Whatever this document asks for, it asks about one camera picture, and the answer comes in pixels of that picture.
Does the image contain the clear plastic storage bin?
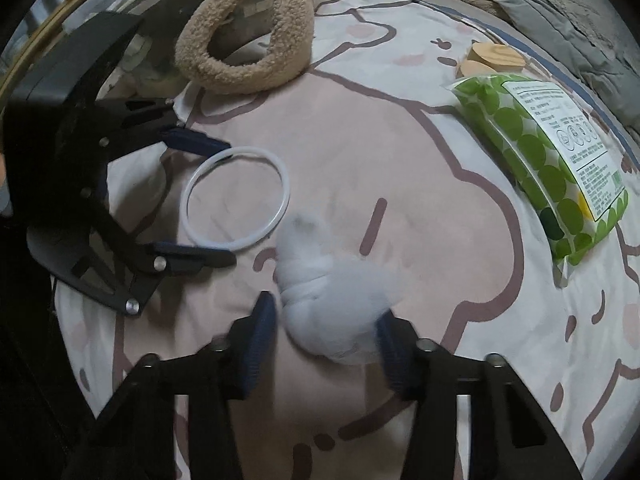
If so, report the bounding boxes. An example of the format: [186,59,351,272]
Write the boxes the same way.
[0,0,321,111]

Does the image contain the grey blue duvet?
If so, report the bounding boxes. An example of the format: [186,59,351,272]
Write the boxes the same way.
[339,0,640,126]

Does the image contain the wooden comb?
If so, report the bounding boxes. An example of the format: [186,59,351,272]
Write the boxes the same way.
[468,42,526,72]

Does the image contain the green dotted wipes pack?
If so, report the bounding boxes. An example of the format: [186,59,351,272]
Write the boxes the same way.
[450,74,629,266]

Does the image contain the white silicone ring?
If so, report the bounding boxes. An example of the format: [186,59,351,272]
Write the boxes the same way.
[178,145,292,253]

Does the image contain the beige fleece slipper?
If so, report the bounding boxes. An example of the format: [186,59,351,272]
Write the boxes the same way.
[175,0,314,94]

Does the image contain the white cloth bundle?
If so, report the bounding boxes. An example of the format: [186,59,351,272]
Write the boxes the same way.
[276,212,401,366]

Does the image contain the round wooden piece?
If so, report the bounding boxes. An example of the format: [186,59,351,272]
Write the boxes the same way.
[457,60,497,78]

